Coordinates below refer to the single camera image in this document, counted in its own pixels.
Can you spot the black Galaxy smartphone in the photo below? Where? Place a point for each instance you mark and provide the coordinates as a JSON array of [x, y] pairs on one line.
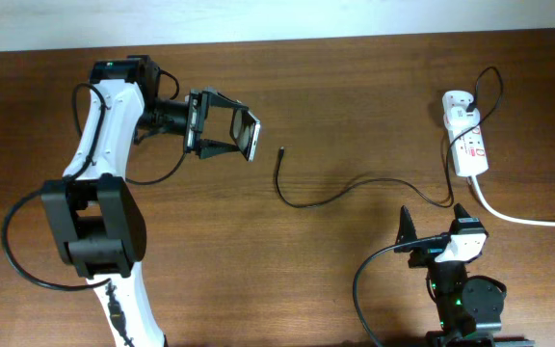
[[244, 131]]

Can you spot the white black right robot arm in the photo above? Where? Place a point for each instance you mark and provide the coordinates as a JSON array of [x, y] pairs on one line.
[[469, 307]]

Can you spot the white power strip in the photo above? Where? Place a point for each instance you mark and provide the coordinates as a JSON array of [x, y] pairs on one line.
[[468, 150]]

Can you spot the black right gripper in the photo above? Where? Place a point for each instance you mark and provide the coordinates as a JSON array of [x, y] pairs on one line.
[[426, 252]]

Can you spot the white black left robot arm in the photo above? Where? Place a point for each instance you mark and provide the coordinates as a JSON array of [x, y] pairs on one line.
[[97, 226]]

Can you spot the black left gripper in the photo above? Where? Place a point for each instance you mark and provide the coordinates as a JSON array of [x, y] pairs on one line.
[[195, 122]]

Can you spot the white USB charger plug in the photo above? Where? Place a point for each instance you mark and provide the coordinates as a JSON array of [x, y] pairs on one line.
[[458, 118]]

